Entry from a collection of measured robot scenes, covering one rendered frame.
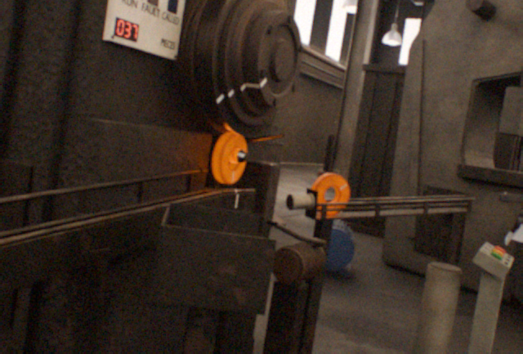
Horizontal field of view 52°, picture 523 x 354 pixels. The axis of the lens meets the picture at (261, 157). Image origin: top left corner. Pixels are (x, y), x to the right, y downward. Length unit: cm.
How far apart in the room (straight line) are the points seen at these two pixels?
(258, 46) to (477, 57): 285
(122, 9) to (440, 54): 321
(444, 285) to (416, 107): 239
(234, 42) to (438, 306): 118
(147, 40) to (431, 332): 139
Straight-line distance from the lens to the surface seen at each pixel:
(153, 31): 146
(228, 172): 162
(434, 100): 424
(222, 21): 147
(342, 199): 206
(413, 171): 422
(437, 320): 209
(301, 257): 182
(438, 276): 206
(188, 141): 156
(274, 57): 155
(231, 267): 97
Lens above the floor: 91
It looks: 3 degrees down
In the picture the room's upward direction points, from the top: 9 degrees clockwise
